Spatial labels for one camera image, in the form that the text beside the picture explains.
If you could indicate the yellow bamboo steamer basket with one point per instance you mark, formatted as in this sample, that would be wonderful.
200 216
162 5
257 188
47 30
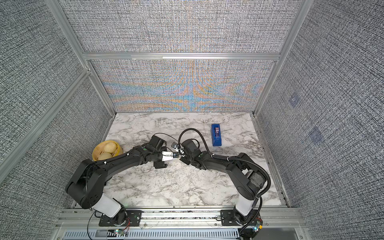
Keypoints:
100 149

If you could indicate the blue tape dispenser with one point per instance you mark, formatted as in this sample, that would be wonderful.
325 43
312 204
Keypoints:
216 140

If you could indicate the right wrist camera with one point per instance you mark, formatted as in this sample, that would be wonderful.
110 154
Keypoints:
178 147

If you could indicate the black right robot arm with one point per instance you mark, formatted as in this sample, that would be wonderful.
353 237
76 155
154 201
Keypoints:
250 179

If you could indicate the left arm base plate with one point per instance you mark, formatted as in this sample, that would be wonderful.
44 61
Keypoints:
125 218

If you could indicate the white ribbed vase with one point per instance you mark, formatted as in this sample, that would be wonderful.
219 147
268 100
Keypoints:
171 155

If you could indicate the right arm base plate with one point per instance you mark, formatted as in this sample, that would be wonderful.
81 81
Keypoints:
228 218

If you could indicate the white steamed bun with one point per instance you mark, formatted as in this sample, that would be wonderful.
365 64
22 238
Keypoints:
104 156
110 147

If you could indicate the aluminium front rail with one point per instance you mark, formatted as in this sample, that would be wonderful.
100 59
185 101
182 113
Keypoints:
184 223

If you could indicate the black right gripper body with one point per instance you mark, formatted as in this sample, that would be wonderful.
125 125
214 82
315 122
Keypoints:
190 158

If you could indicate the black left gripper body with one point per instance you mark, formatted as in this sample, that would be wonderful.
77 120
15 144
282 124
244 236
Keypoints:
158 155

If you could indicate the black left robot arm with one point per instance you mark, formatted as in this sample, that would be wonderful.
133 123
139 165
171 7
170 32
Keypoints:
86 185

